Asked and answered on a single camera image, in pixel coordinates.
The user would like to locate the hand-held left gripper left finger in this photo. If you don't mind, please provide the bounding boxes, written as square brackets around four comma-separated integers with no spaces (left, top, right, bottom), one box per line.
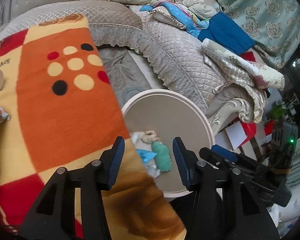
[16,136,125,240]

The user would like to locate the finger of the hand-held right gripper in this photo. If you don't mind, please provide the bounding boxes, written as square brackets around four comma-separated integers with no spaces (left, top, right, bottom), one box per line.
[211,144,270,174]
[199,147,234,170]

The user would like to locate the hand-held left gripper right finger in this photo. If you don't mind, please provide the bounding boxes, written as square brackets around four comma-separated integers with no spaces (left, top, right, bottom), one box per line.
[172,137,280,240]

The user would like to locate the green plush piece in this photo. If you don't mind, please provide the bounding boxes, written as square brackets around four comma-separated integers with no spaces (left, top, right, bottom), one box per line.
[151,141,173,172]

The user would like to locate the silver wrapper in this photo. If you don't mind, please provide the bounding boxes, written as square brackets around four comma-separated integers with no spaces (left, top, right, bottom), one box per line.
[147,165,162,178]

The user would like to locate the blue snack packet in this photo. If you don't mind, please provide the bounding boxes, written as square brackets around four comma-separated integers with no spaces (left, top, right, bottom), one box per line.
[136,149,157,165]

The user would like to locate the tissue paper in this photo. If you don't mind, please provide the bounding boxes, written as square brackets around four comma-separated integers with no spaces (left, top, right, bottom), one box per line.
[142,129,160,143]

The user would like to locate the beige round bin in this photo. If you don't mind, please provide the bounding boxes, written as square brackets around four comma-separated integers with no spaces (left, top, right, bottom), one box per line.
[121,89,215,198]

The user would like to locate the white box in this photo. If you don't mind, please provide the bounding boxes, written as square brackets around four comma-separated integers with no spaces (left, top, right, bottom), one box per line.
[224,124,249,148]

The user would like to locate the red box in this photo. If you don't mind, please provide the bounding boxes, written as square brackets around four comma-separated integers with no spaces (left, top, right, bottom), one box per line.
[241,122,257,143]

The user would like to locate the green plant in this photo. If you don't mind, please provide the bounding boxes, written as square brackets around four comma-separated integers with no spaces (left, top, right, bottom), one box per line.
[271,105,287,118]

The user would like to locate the checkered orange red blanket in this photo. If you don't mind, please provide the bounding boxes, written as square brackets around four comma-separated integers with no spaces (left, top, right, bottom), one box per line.
[0,14,187,240]

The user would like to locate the floral quilt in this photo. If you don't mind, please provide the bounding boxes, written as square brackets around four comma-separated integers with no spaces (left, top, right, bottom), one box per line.
[201,39,285,90]

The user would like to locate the grey patterned rug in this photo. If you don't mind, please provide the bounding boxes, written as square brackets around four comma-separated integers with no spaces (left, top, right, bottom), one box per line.
[97,46,155,108]

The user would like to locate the red cloth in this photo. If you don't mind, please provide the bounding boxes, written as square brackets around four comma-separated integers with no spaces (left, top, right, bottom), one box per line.
[240,51,257,62]

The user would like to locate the beige tufted sofa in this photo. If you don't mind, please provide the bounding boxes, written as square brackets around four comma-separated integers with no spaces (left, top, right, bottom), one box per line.
[0,0,270,135]

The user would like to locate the blue cushion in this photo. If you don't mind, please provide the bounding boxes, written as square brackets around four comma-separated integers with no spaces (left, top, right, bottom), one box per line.
[197,12,255,55]

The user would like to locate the teal patterned curtain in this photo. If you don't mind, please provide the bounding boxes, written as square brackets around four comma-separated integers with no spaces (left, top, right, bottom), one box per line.
[187,0,300,70]

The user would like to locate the beige crumpled clothes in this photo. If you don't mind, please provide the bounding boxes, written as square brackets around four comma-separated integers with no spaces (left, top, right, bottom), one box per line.
[181,0,220,19]

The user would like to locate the colourful blue blanket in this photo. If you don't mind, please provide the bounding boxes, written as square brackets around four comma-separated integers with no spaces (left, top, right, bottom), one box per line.
[139,0,213,37]

